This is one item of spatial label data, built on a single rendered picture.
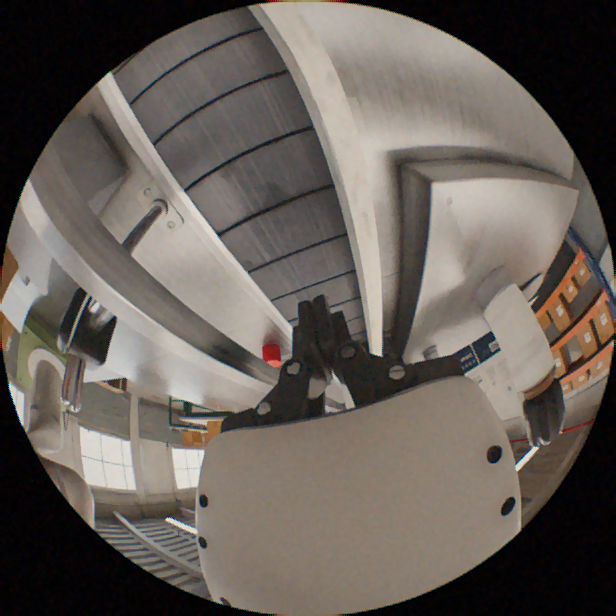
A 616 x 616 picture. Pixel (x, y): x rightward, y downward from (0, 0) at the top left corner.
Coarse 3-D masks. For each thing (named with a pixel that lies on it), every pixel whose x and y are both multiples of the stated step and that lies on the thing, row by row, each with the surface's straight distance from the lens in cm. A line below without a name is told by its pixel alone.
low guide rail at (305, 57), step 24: (264, 24) 11; (288, 24) 9; (288, 48) 9; (312, 48) 9; (312, 72) 8; (312, 96) 8; (336, 96) 8; (312, 120) 10; (336, 120) 8; (336, 144) 8; (360, 144) 9; (336, 168) 9; (360, 168) 9; (360, 192) 9; (360, 216) 10; (360, 240) 10; (360, 264) 12; (360, 288) 16
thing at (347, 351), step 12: (336, 348) 8; (348, 348) 8; (360, 348) 8; (336, 360) 8; (348, 360) 8; (360, 360) 8; (348, 372) 7; (360, 372) 7; (372, 372) 7; (348, 384) 7; (360, 384) 7; (372, 384) 7; (384, 384) 7; (360, 396) 7; (372, 396) 7; (384, 396) 7
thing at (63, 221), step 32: (32, 192) 7; (64, 192) 7; (32, 224) 7; (64, 224) 6; (96, 224) 6; (64, 256) 6; (96, 256) 6; (128, 256) 6; (96, 288) 6; (128, 288) 6; (160, 288) 7; (128, 320) 7; (160, 320) 6; (192, 320) 7; (192, 352) 7; (224, 352) 8; (256, 384) 11
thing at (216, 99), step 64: (128, 64) 16; (192, 64) 13; (256, 64) 12; (192, 128) 12; (256, 128) 11; (192, 192) 12; (256, 192) 12; (320, 192) 12; (256, 256) 14; (320, 256) 15
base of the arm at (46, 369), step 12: (36, 348) 76; (36, 360) 78; (48, 360) 75; (60, 360) 74; (36, 372) 73; (48, 372) 72; (60, 372) 76; (36, 384) 69; (48, 384) 69; (60, 384) 76; (36, 396) 66; (48, 396) 66; (60, 396) 74; (48, 408) 64; (60, 408) 71; (60, 420) 68
